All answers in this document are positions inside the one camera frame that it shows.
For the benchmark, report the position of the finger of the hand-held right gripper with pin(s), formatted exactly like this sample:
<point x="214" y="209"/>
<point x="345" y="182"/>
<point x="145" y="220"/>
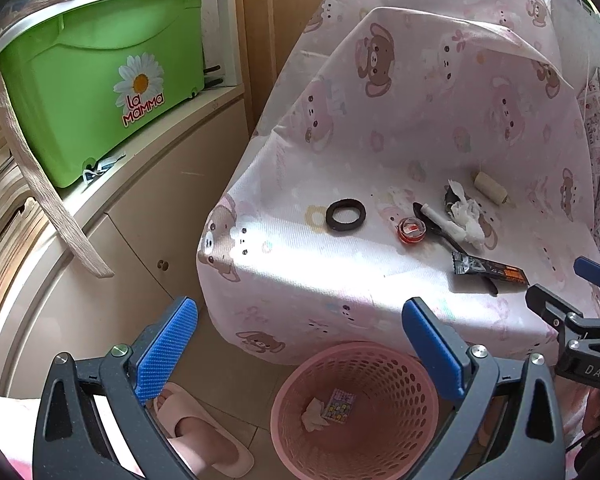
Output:
<point x="547" y="300"/>
<point x="595" y="271"/>

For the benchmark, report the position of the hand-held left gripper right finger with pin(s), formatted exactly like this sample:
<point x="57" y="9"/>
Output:
<point x="430" y="345"/>

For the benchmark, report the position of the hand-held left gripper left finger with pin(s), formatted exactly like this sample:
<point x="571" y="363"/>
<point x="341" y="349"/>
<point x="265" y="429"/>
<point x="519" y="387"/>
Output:
<point x="167" y="345"/>

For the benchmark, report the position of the black snack wrapper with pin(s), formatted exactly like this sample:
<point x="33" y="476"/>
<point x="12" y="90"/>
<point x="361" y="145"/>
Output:
<point x="480" y="263"/>

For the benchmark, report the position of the pink plastic basket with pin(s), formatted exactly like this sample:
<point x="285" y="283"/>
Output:
<point x="380" y="440"/>

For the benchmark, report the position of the white tissue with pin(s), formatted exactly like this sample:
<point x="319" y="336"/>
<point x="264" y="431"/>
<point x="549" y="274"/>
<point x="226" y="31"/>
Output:
<point x="469" y="220"/>

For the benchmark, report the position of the small red jelly cup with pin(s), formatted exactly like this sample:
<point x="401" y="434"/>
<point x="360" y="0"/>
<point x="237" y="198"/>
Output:
<point x="411" y="230"/>

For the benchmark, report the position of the beige cork roll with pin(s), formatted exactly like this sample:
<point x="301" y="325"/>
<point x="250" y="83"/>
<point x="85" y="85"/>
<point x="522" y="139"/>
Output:
<point x="490" y="187"/>

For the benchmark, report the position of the black plastic spoon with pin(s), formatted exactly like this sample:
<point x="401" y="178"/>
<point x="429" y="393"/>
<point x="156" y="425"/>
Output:
<point x="419" y="207"/>

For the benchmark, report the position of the round cabinet knob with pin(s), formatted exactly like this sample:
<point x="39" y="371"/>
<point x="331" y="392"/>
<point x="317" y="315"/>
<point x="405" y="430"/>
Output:
<point x="163" y="264"/>

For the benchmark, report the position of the cream cabinet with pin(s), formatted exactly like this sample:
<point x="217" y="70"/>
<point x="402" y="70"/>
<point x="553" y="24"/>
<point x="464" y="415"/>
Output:
<point x="130" y="260"/>

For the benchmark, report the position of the pink slipper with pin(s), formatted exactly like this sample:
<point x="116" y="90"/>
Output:
<point x="205" y="440"/>

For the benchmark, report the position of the colourful printed packet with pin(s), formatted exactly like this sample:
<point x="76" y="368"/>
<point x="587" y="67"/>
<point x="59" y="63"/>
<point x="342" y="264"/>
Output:
<point x="339" y="405"/>

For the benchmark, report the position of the white tube marker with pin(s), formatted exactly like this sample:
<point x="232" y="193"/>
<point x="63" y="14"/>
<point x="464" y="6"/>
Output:
<point x="445" y="221"/>

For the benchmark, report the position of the small crumpled tissue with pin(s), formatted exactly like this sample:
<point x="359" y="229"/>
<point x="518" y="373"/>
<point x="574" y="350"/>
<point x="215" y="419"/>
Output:
<point x="314" y="416"/>

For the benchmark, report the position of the pink fleece garment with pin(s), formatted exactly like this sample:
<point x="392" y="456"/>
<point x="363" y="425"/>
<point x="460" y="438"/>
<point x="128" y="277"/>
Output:
<point x="5" y="425"/>

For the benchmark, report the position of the pink bear printed cloth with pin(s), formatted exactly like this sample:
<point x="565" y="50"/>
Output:
<point x="380" y="110"/>

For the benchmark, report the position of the grey cloth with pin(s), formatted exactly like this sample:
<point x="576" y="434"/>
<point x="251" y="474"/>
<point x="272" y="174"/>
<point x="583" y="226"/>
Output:
<point x="575" y="25"/>

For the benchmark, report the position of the black metal bars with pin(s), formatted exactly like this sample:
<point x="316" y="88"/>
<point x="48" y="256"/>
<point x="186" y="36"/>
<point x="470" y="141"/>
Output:
<point x="212" y="80"/>

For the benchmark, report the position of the green plastic storage box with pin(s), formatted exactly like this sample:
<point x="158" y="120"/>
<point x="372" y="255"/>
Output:
<point x="80" y="85"/>

